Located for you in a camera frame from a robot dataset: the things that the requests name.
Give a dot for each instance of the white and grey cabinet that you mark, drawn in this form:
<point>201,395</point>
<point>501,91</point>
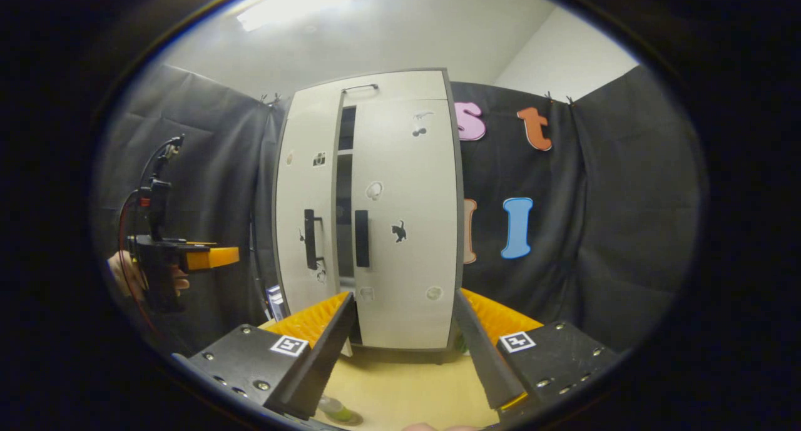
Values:
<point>344,193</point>

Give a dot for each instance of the clear bottle with green label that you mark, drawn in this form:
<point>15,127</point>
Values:
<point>336,408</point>

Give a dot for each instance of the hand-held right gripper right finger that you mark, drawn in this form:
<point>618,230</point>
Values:
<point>485,356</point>

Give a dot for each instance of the white cabinet door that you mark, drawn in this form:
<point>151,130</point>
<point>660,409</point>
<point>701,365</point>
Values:
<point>407,262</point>
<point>294,193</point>

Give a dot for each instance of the white cabinet drawer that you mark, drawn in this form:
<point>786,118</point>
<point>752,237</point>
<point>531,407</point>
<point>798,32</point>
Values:
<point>407,86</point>

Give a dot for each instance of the green striped object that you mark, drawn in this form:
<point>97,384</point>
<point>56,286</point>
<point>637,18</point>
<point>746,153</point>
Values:
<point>462,344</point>

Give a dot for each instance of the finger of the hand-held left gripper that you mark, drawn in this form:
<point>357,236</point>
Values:
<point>213,258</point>

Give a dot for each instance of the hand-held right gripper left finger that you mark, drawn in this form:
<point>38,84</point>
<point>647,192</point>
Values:
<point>325,362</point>

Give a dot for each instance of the round brown coaster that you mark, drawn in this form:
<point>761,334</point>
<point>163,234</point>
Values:
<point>352,418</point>

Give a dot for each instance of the black backdrop cloth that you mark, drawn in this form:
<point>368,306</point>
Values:
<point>613,199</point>

